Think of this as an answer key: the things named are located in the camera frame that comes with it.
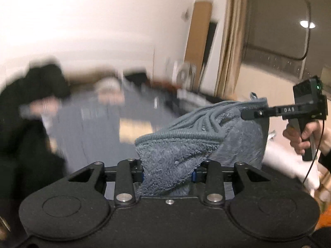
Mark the white fan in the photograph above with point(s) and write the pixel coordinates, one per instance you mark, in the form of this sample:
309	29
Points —
185	76

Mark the black flat screen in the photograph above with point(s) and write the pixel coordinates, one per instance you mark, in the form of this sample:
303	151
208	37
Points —
210	41

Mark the white pillow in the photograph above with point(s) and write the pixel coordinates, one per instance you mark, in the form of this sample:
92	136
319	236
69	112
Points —
107	85

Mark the white printed mattress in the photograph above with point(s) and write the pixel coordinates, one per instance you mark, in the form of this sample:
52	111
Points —
281	165

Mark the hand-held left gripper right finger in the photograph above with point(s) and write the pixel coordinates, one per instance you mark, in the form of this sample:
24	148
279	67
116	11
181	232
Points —
208	171

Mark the beige curtain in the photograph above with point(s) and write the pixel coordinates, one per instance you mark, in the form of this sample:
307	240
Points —
232	44

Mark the person's right hand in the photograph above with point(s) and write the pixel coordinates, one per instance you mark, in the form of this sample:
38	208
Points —
293	140

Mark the pile of black clothes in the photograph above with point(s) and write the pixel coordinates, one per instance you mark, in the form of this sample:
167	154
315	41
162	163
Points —
20	113

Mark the grey quilted patchwork bedspread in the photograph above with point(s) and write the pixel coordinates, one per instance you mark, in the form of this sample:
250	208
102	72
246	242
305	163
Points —
90	129

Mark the grey fluffy fleece cloth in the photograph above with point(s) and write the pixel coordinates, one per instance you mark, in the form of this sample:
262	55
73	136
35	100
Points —
181	149

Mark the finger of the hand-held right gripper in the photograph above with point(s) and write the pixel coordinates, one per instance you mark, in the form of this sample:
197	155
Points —
261	113

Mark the window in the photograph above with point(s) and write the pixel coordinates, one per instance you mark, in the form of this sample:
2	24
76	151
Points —
279	31

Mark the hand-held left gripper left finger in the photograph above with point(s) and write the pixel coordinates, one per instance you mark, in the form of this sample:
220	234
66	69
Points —
129	170

